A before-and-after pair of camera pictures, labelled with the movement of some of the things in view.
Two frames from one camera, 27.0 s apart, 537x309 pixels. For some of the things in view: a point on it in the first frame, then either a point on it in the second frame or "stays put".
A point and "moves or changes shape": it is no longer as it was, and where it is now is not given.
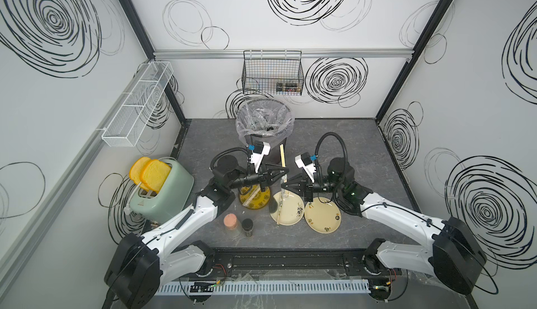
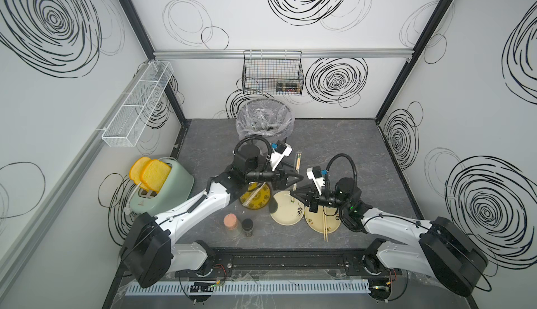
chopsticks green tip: [280, 207] moves or changes shape
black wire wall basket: [275, 73] stays put
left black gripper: [263, 177] stays put
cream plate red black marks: [322, 215] stays put
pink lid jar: [231, 226] stays put
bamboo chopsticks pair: [283, 161] moves or changes shape
